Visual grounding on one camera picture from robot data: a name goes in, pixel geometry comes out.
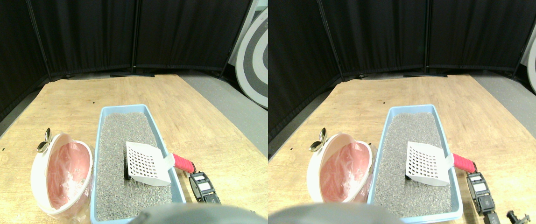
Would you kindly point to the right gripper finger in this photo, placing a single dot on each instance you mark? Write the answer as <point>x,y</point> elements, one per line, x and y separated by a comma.
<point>483,195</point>
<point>205,193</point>

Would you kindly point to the blue litter tray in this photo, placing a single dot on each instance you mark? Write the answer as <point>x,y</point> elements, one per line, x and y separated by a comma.
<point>398,186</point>
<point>114,186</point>

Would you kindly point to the black curtain stand foot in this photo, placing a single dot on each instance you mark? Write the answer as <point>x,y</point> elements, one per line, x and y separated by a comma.
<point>132,74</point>
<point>426,74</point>

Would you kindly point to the white bin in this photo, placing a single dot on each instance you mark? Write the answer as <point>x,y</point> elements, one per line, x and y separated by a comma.
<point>342,172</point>
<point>39,172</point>

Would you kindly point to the black bracket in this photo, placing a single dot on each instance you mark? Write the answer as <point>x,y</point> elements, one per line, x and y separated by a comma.
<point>513,218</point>

